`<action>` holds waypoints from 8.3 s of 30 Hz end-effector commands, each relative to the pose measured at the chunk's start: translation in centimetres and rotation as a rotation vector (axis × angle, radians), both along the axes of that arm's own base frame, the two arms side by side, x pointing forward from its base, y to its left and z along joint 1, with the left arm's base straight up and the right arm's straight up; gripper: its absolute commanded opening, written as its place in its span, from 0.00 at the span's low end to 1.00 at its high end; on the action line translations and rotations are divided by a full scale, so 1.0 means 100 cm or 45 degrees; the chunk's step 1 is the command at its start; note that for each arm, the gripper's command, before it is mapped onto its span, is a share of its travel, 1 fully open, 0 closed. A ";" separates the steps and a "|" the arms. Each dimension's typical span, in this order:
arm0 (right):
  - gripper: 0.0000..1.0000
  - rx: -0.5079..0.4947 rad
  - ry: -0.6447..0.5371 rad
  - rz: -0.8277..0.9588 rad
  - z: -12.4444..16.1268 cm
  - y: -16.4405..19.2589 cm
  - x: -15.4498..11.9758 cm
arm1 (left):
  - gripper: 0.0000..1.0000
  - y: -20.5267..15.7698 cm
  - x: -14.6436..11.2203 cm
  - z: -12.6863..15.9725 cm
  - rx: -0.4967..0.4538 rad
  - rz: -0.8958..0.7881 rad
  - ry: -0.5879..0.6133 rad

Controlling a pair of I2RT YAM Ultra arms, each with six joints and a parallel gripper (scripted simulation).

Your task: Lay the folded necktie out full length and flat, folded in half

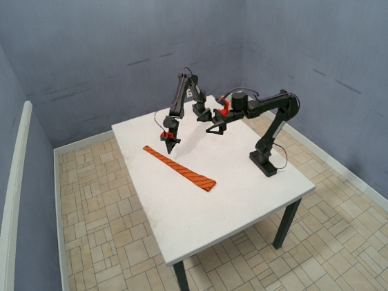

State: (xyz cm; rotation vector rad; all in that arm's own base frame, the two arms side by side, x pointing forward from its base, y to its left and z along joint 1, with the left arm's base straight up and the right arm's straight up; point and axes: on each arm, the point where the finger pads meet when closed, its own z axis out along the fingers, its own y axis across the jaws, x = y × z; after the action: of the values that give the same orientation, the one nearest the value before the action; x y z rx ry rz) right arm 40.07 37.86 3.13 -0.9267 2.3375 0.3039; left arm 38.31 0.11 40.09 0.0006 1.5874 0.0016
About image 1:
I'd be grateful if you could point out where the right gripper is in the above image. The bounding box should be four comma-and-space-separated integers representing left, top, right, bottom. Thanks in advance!
160, 128, 181, 154

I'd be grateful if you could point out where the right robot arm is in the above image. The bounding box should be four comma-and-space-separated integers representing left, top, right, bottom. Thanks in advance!
163, 73, 206, 130

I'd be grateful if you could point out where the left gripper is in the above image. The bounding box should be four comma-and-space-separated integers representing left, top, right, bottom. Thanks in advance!
196, 96, 235, 135

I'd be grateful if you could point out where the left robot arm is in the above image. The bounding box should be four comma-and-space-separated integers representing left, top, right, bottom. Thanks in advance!
231, 89, 299, 174

